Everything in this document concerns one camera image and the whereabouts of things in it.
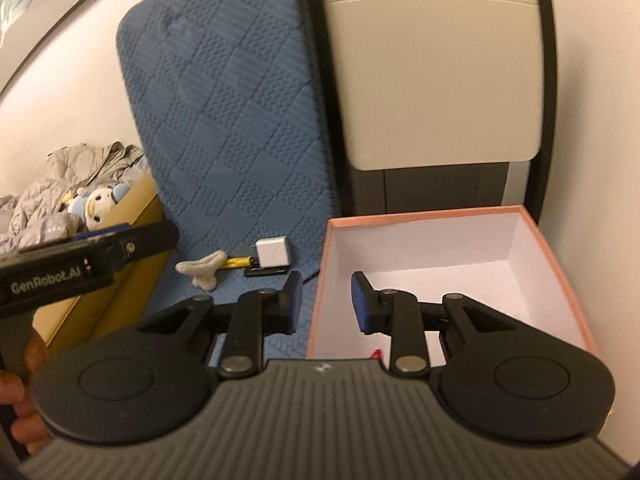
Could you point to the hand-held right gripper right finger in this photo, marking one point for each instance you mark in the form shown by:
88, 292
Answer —
359, 305

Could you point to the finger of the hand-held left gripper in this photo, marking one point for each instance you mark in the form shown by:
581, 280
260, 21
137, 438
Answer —
150, 241

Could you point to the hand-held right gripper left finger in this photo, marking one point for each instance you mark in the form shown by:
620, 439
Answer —
295, 305

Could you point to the red black rooster figurine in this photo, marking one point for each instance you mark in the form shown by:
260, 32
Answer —
376, 354

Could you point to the white charger plug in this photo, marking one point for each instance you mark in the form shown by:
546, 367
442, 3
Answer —
272, 251

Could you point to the pink cardboard box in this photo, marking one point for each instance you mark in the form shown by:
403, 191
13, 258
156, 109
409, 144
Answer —
450, 270

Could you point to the person's left hand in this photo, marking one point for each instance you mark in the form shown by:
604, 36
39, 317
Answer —
27, 410

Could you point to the small black flat stick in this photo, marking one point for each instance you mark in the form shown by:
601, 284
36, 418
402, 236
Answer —
265, 271

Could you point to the blue white plush toy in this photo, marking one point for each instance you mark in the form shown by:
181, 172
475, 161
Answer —
97, 206

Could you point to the grey down jacket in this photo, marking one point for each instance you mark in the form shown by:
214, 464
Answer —
45, 195

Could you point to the blue quilted cushion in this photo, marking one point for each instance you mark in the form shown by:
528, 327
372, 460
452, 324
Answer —
225, 110

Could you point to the framed wall picture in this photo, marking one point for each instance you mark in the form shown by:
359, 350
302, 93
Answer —
30, 5

